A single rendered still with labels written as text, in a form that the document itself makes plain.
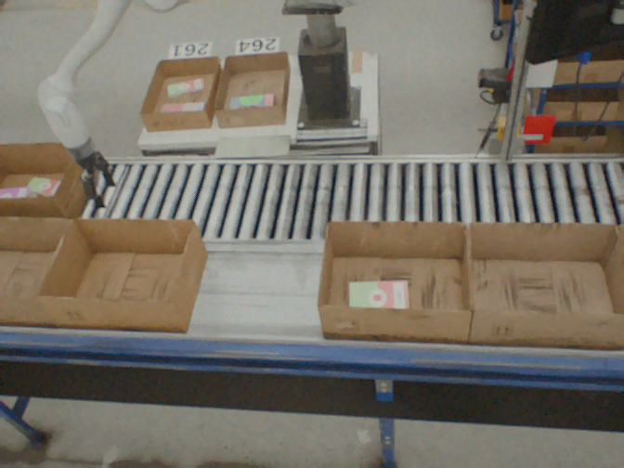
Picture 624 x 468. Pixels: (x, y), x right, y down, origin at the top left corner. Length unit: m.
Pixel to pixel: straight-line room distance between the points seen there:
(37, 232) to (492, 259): 1.42
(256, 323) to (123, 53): 3.31
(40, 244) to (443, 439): 1.63
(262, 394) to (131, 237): 0.64
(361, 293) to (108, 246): 0.85
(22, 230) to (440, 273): 1.32
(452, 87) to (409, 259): 2.20
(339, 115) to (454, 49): 1.87
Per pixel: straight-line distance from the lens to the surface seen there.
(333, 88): 2.41
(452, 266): 1.82
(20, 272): 2.18
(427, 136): 3.56
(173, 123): 2.62
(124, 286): 1.97
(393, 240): 1.78
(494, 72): 2.17
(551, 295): 1.81
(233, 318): 1.79
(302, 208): 2.18
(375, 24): 4.52
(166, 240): 1.94
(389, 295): 1.67
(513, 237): 1.78
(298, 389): 1.93
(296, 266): 1.86
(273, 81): 2.77
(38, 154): 2.63
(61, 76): 2.20
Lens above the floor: 2.35
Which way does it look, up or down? 50 degrees down
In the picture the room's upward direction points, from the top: 10 degrees counter-clockwise
